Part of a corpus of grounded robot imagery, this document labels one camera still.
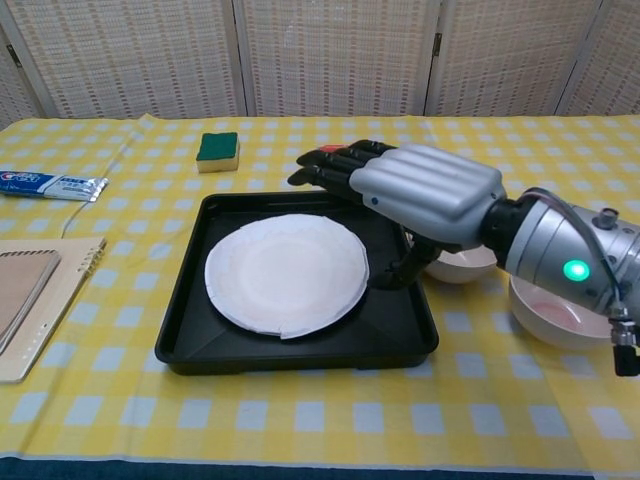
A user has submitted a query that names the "plain beige bowl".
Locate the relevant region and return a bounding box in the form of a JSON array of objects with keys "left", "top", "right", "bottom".
[{"left": 423, "top": 247, "right": 497, "bottom": 285}]

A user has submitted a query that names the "woven folding screen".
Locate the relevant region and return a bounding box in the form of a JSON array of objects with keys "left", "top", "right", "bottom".
[{"left": 0, "top": 0, "right": 640, "bottom": 121}]

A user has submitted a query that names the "beige bowl with pink stain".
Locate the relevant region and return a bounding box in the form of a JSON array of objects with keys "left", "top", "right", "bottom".
[{"left": 508, "top": 274, "right": 619, "bottom": 351}]

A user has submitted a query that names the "green yellow sponge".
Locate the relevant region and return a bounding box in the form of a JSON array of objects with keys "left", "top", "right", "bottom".
[{"left": 195, "top": 131, "right": 242, "bottom": 174}]

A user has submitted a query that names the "white paper plate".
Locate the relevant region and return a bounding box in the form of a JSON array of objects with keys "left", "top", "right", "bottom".
[{"left": 203, "top": 213, "right": 371, "bottom": 341}]

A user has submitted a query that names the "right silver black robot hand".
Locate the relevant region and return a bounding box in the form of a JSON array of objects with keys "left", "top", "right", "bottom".
[{"left": 285, "top": 139, "right": 506, "bottom": 292}]

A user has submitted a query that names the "blue white toothpaste tube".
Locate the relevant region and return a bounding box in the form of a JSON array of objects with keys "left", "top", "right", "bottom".
[{"left": 0, "top": 168, "right": 110, "bottom": 204}]

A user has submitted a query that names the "thin wrist cable with connector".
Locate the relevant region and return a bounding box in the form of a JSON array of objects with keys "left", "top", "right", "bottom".
[{"left": 522, "top": 187, "right": 640, "bottom": 377}]

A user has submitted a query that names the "yellow white checkered tablecloth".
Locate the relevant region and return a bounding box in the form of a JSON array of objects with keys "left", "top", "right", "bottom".
[{"left": 0, "top": 113, "right": 640, "bottom": 464}]

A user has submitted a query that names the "wooden board with notebook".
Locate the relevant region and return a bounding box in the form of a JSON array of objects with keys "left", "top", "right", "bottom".
[{"left": 0, "top": 235, "right": 108, "bottom": 385}]

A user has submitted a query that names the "black square plastic tray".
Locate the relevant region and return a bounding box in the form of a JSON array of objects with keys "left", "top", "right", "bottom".
[{"left": 153, "top": 187, "right": 440, "bottom": 377}]

